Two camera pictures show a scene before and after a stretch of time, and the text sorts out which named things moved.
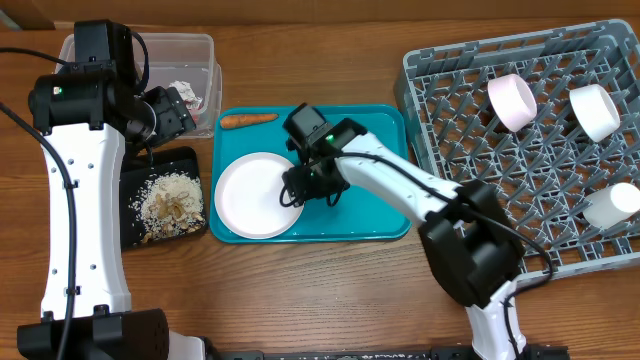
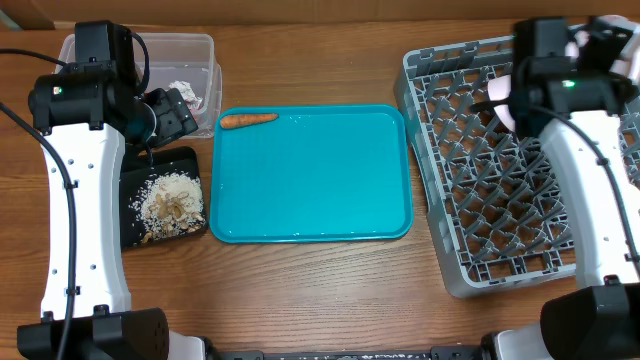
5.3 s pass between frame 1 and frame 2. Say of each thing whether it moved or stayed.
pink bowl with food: stayed
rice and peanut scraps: stayed
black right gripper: moved
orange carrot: stayed
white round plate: moved
